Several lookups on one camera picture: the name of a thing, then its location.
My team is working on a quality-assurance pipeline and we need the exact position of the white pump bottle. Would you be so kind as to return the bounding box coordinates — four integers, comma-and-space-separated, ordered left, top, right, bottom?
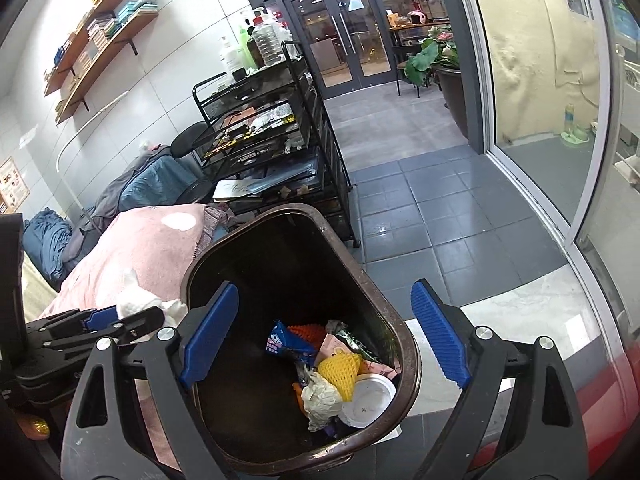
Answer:
218, 36, 244, 81

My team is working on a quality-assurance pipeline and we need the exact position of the dark brown trash bin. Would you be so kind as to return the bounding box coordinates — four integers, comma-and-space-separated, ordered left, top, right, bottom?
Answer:
180, 203, 420, 478

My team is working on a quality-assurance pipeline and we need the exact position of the wooden wall shelf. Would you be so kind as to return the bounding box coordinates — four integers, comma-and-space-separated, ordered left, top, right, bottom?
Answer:
55, 7, 160, 126
44, 0, 151, 97

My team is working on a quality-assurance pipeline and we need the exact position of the grey blanket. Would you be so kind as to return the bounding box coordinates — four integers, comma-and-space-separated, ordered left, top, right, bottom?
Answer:
62, 144, 173, 261

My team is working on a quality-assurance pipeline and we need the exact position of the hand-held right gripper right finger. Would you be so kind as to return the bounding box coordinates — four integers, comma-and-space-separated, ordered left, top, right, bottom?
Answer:
410, 280, 588, 480

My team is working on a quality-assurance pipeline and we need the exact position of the white tissue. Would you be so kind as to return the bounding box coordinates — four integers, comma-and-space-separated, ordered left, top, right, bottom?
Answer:
116, 268, 188, 328

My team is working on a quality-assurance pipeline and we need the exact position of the patterned grey cloth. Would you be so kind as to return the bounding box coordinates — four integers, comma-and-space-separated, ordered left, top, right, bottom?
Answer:
192, 203, 238, 261

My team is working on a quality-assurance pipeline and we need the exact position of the large clear bottle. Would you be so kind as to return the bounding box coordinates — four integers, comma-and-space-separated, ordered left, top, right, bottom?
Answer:
251, 7, 287, 66

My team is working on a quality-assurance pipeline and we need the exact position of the glass double door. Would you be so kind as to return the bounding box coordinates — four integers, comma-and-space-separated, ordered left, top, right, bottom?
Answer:
280, 0, 396, 101

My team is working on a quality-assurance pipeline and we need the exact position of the blue snack packet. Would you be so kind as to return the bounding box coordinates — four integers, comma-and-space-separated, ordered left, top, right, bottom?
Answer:
263, 320, 301, 361

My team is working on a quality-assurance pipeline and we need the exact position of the pink polka-dot blanket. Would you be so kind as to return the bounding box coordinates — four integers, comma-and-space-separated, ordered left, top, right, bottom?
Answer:
37, 203, 236, 473

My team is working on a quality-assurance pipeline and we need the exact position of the black stool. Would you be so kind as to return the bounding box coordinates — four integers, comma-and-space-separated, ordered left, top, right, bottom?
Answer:
172, 122, 221, 206

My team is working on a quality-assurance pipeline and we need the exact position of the black mesh trolley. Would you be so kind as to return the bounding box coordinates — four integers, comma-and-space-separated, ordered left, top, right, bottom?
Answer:
191, 40, 362, 248

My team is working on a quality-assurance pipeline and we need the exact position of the row of colourful boxes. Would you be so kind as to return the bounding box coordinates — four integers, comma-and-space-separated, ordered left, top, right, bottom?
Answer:
55, 0, 160, 116
47, 0, 133, 81

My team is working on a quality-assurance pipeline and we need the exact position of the wall poster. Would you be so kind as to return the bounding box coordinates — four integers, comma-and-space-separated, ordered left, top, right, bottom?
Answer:
0, 156, 31, 213

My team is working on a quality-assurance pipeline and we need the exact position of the white paper sheet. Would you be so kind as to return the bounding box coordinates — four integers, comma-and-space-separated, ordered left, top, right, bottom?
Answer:
212, 179, 251, 200

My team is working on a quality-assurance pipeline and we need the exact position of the blue cloth pile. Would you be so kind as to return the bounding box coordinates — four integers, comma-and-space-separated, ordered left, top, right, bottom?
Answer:
22, 208, 73, 291

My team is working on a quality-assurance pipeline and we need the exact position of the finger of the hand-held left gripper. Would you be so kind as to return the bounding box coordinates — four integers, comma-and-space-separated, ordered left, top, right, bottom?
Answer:
44, 306, 166, 352
27, 306, 121, 336

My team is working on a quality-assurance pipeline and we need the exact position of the dark green snack packet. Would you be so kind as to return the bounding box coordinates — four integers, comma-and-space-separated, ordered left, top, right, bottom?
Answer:
334, 327, 381, 361

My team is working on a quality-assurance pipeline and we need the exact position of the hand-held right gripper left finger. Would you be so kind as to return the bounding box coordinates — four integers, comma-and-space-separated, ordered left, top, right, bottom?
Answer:
60, 281, 241, 480

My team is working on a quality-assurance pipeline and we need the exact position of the potted green plant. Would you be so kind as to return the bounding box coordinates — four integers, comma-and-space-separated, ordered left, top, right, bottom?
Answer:
404, 25, 471, 138

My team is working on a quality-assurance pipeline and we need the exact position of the crumpled white paper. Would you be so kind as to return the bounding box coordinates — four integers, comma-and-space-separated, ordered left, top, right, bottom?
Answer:
300, 370, 343, 432

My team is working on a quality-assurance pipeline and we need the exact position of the blue bed sheet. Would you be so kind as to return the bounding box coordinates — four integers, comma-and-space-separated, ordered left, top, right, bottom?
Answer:
120, 156, 201, 206

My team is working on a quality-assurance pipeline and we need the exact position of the white plastic lid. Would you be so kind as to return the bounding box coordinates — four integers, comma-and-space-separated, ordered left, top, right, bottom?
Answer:
339, 374, 397, 428

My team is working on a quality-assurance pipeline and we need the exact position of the orange foam net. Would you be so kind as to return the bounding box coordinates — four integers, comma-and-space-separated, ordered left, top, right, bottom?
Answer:
290, 323, 328, 348

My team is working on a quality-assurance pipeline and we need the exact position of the green bottle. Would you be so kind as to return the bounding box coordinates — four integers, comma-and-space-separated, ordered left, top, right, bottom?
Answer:
237, 25, 256, 68

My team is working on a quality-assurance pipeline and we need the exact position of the white curved tube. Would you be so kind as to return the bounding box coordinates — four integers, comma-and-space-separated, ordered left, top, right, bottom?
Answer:
56, 91, 128, 211

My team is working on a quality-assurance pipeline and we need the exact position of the yellow foam net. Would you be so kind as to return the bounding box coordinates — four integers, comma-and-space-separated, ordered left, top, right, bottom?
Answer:
316, 351, 362, 402

